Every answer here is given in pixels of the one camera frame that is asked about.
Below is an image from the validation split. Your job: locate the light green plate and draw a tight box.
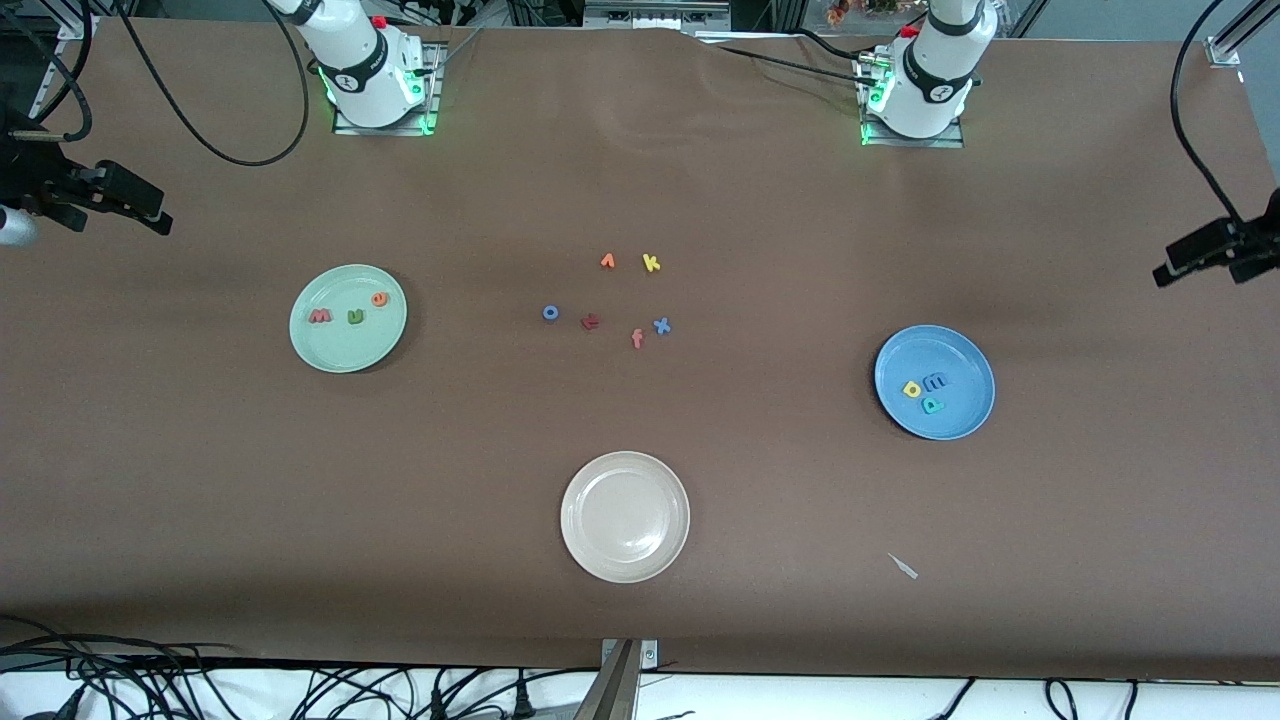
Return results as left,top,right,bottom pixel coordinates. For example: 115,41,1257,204
289,264,409,375

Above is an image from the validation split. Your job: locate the blue plate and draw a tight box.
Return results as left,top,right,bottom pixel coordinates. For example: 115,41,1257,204
874,325,997,442

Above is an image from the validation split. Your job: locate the brown table cover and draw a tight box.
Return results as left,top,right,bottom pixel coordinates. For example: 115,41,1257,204
0,18,1280,683

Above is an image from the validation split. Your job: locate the grey metal box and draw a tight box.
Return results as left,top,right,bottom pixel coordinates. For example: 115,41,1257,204
585,0,731,31

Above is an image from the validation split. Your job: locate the beige plate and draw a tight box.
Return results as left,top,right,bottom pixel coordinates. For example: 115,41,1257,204
560,451,692,584

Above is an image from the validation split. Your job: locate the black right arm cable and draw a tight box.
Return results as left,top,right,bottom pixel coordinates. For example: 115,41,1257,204
0,0,310,168

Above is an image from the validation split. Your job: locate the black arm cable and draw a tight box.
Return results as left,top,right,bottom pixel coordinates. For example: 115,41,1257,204
0,0,310,168
1168,0,1251,229

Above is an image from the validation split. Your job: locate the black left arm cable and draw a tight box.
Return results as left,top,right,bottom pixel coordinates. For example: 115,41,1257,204
1168,0,1251,229

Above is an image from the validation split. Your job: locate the aluminium frame profile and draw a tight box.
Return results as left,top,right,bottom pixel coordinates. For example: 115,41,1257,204
0,0,113,196
1205,0,1280,71

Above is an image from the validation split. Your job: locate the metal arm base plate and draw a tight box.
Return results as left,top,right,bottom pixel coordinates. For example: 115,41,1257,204
858,50,966,149
332,42,442,137

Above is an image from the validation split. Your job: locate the black floor cable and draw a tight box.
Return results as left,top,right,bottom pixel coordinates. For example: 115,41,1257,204
430,668,601,720
0,615,246,720
930,678,979,720
290,665,426,720

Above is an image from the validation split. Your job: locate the thin black cable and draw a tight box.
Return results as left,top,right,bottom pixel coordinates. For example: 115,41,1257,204
700,35,873,87

